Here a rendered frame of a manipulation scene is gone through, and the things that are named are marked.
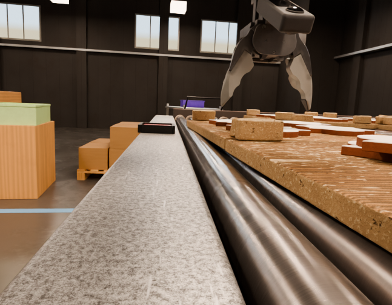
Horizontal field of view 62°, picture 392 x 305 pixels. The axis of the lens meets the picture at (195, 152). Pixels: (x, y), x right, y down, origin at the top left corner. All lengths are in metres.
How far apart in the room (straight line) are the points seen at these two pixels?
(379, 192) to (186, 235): 0.11
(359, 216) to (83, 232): 0.13
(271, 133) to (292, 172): 0.18
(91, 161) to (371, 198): 3.97
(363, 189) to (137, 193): 0.14
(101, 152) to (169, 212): 3.87
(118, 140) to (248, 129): 3.61
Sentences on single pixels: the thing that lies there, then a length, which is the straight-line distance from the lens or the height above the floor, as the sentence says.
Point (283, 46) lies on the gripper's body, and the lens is 0.56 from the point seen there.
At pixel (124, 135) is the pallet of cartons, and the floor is 0.56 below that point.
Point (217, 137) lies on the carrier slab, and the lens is 0.47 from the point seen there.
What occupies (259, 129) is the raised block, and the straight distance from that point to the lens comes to 0.41.
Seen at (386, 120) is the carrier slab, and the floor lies 0.95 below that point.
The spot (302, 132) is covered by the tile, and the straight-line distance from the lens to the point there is 0.54.
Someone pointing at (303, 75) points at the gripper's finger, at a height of 1.03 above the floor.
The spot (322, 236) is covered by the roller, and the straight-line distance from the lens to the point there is 0.20.
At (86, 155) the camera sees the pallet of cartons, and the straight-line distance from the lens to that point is 4.10.
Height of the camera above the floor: 0.98
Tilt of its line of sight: 9 degrees down
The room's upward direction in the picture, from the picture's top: 3 degrees clockwise
